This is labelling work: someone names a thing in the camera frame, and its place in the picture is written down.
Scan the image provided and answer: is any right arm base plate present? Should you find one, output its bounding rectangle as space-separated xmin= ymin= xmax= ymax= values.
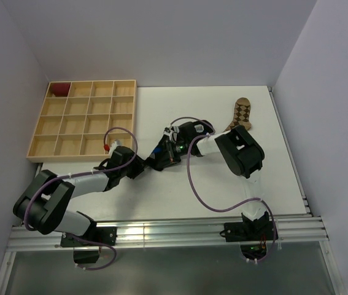
xmin=219 ymin=221 xmax=279 ymax=242

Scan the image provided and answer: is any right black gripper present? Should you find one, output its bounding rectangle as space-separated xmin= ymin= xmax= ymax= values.
xmin=158 ymin=140 xmax=190 ymax=169

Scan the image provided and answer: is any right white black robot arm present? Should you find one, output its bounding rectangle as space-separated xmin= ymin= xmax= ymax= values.
xmin=163 ymin=120 xmax=272 ymax=240

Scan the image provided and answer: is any aluminium rail frame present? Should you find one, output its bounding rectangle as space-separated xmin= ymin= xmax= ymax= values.
xmin=0 ymin=86 xmax=345 ymax=294

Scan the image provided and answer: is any brown argyle sock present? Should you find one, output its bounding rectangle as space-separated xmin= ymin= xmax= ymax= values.
xmin=225 ymin=97 xmax=252 ymax=132

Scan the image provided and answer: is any black sock with blue marks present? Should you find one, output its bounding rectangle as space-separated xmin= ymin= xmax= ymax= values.
xmin=144 ymin=121 xmax=216 ymax=172

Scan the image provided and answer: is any red rolled sock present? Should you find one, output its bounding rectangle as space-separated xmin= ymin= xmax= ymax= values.
xmin=50 ymin=82 xmax=71 ymax=97

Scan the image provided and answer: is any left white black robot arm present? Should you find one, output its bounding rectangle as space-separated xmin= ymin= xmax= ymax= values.
xmin=13 ymin=146 xmax=145 ymax=245

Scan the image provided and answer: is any wooden compartment tray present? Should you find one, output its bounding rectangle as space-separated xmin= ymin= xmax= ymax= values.
xmin=27 ymin=79 xmax=137 ymax=163

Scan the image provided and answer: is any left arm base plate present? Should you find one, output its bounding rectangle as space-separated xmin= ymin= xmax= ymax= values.
xmin=60 ymin=227 xmax=117 ymax=271

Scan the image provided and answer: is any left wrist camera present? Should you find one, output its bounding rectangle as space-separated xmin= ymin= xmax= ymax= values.
xmin=104 ymin=140 xmax=122 ymax=153

